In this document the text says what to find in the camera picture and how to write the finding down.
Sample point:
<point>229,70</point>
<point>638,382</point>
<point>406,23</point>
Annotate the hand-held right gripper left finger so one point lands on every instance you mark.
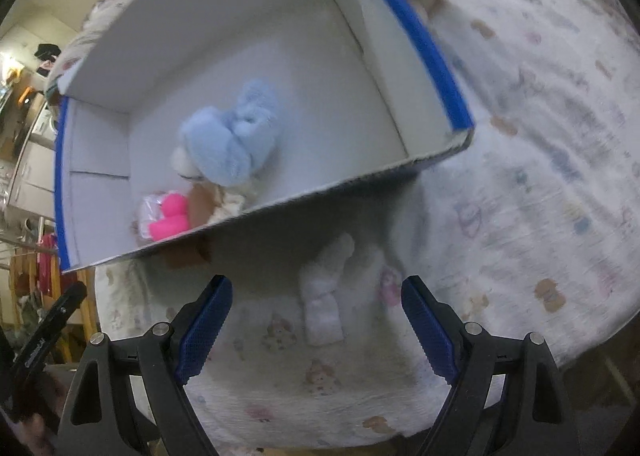
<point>207,326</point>

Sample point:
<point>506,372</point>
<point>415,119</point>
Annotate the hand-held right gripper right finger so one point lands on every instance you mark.
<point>427,326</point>

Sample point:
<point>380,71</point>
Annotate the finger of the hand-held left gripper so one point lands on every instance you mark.
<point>55,323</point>

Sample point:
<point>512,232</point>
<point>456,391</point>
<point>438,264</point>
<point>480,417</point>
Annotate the white sock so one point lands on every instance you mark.
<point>325,296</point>

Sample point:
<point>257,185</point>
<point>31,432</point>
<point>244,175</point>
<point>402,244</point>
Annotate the pink rubber duck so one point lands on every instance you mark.
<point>172,218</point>

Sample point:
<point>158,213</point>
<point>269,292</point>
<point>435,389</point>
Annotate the brown cloth piece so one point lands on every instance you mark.
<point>201,203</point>

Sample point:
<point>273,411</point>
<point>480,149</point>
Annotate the beige cloth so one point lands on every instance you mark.
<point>230,201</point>

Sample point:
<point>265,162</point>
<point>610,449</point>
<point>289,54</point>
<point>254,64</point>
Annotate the small clear plastic bag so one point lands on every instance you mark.
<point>147,211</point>

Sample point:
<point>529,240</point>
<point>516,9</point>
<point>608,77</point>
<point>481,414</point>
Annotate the light blue plush toy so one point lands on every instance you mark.
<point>230,136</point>

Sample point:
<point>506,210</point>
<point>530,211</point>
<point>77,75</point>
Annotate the blue cardboard box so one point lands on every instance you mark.
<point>300,86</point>

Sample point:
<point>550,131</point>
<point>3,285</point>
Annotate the yellow wooden chair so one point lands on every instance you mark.
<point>85,301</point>

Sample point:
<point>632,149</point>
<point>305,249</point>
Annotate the white kitchen cabinet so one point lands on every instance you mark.
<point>30,181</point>

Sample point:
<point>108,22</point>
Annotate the white washing machine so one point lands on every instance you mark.
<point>45,128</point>

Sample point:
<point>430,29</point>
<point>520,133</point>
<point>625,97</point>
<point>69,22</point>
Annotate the hanging clothes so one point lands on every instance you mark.
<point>47,58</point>

